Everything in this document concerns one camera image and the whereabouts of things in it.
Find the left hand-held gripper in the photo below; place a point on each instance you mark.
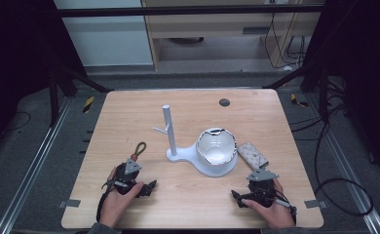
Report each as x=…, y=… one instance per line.
x=123, y=182

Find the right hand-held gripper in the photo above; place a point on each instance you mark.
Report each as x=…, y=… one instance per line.
x=261, y=191

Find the person's left hand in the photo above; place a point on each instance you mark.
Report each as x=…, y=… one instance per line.
x=116, y=206

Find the person's right hand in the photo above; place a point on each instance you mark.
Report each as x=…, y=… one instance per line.
x=275, y=214

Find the person's right sleeve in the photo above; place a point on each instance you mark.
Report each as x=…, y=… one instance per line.
x=285, y=230

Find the person's sleeve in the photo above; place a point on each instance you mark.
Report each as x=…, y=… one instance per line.
x=285, y=230
x=102, y=229

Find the person's left sleeve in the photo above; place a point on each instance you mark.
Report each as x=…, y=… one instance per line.
x=102, y=229

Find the grey tape piece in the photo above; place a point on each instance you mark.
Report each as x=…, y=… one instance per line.
x=69, y=203
x=315, y=204

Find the white bowl with silver rim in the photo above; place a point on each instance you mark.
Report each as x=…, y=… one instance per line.
x=216, y=148

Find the yellow black tape strip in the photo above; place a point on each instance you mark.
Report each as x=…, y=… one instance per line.
x=297, y=100
x=88, y=104

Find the black metal stand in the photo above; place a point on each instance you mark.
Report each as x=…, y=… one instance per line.
x=322, y=87
x=53, y=94

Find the white cabinet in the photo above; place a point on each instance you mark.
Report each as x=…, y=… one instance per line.
x=106, y=39

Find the black curtain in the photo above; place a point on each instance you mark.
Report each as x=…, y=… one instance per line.
x=12, y=65
x=366, y=71

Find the wooden desk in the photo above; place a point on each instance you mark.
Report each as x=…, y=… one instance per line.
x=210, y=26

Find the white stand with post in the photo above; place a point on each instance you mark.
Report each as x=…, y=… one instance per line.
x=184, y=155

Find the aluminium floor rail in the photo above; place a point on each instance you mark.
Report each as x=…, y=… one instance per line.
x=32, y=165
x=347, y=169

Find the black metal frame bar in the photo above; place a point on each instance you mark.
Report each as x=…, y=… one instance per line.
x=178, y=10

